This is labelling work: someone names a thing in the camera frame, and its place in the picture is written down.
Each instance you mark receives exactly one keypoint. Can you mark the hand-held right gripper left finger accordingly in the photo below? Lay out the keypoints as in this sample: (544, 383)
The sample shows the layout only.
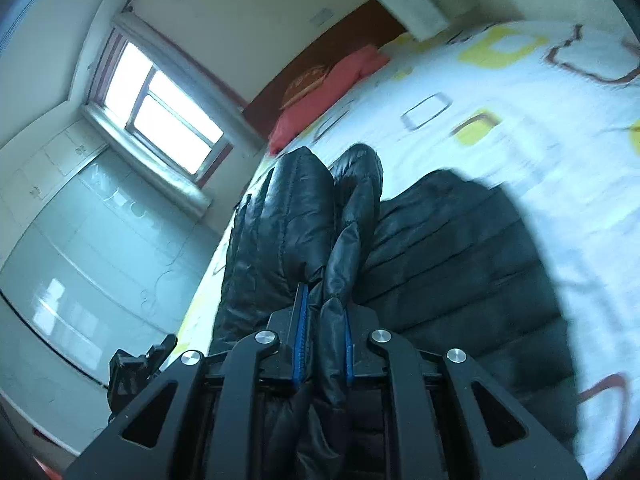
(301, 340)

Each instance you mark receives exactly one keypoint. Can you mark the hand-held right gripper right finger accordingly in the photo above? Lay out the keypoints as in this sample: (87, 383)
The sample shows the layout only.
(349, 355)

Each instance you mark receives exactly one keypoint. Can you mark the black puffer jacket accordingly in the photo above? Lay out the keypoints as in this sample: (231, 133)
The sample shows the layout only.
(450, 260)

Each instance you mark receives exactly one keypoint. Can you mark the glossy grey wardrobe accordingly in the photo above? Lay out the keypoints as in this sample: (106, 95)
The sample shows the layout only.
(100, 260)

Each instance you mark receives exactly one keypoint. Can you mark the orange patterned cushion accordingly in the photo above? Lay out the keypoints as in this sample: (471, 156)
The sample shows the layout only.
(302, 85)

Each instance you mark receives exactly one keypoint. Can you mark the red pillow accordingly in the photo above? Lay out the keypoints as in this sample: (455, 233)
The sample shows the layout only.
(345, 75)

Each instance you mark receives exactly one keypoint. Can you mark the bed with patterned sheet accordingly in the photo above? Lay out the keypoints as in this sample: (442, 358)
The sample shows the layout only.
(525, 110)

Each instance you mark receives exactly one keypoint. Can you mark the brown wooden headboard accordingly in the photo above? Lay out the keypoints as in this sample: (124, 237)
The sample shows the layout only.
(360, 25)

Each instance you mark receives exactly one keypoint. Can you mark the window with brown frame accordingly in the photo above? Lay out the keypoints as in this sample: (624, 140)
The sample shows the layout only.
(160, 110)

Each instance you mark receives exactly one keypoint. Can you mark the wall outlet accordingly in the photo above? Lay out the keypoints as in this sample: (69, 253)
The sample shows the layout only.
(321, 16)

